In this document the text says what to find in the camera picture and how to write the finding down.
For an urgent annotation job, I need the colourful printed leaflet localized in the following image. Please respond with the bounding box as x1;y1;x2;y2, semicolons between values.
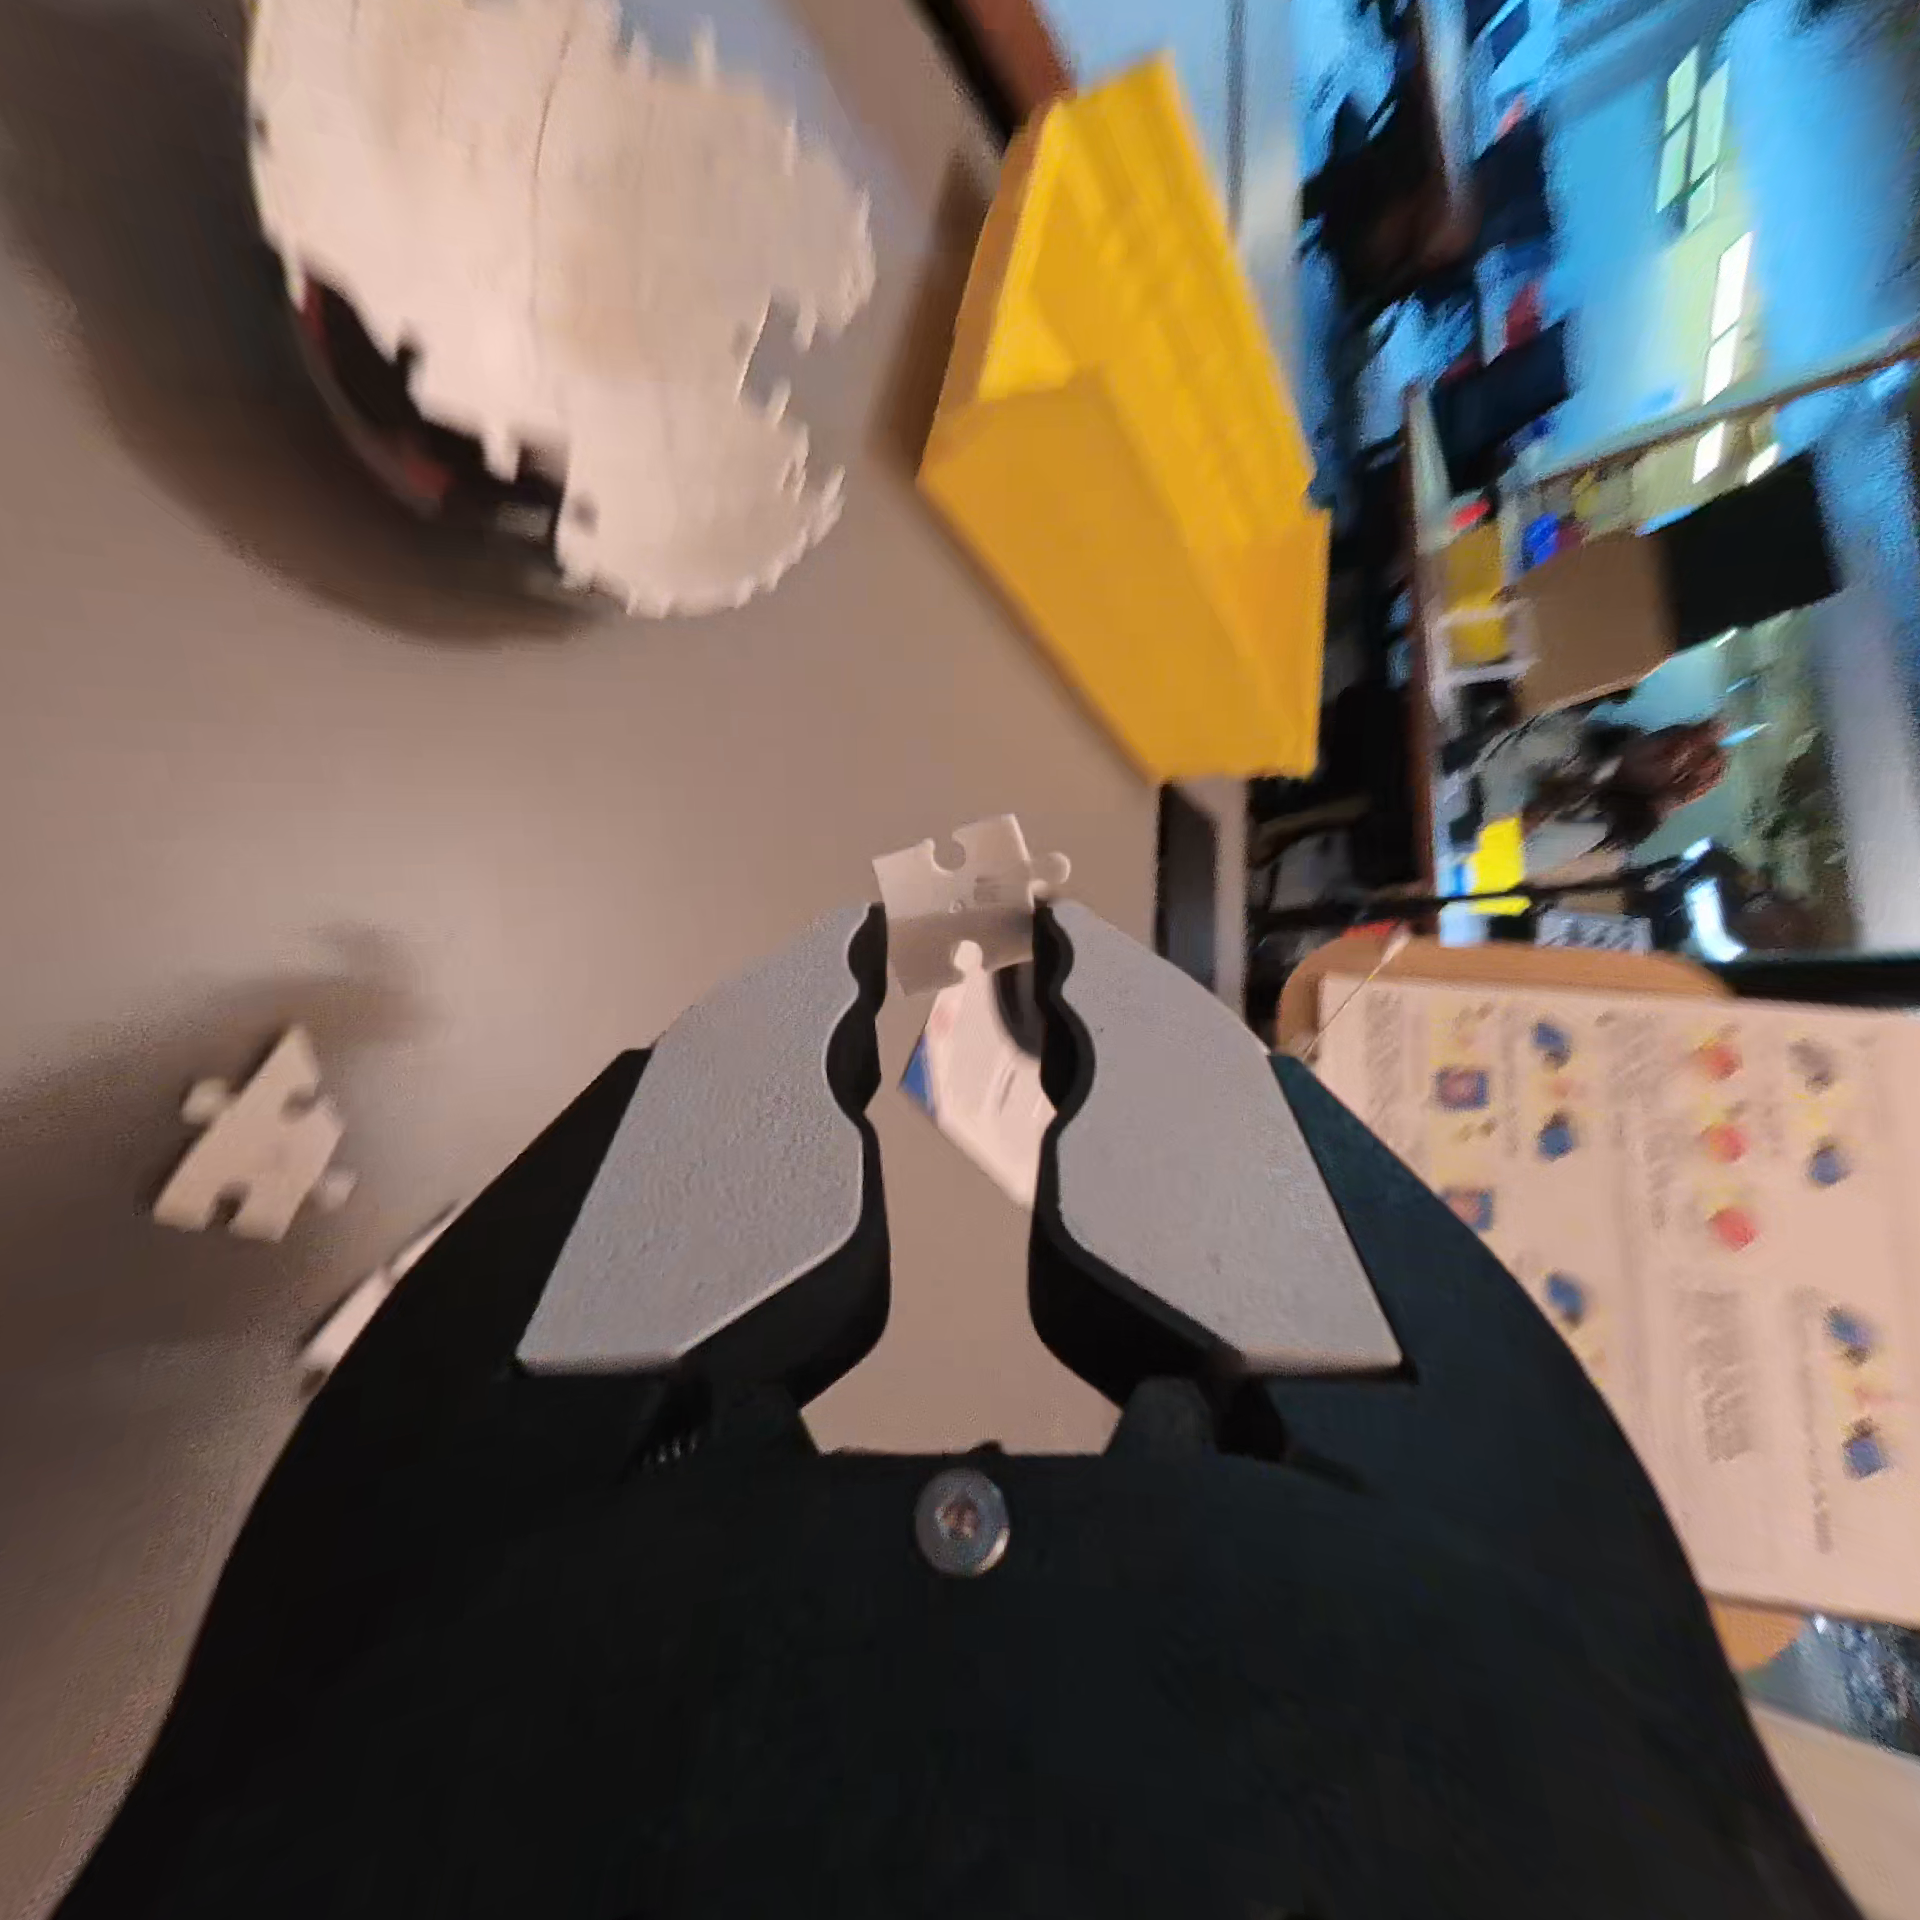
1311;971;1920;1629

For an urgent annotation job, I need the wood-edged grey table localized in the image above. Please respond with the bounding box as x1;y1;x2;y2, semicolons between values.
921;0;1074;113

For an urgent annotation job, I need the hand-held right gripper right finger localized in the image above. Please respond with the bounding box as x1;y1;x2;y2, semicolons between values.
1032;900;1404;1412

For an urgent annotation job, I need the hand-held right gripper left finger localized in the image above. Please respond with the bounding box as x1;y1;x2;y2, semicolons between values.
516;900;889;1412

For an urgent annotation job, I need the brown cardboard box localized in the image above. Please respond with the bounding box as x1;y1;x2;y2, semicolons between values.
1511;531;1686;719

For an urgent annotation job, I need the yellow plastic bin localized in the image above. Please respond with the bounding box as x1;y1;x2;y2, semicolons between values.
917;52;1333;781

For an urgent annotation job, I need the curved jigsaw puzzle piece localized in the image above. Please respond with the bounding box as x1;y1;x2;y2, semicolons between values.
291;1199;459;1390
872;812;1074;996
149;1024;360;1247

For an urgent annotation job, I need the partly built puzzle ball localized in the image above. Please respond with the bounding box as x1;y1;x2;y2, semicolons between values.
239;0;879;620

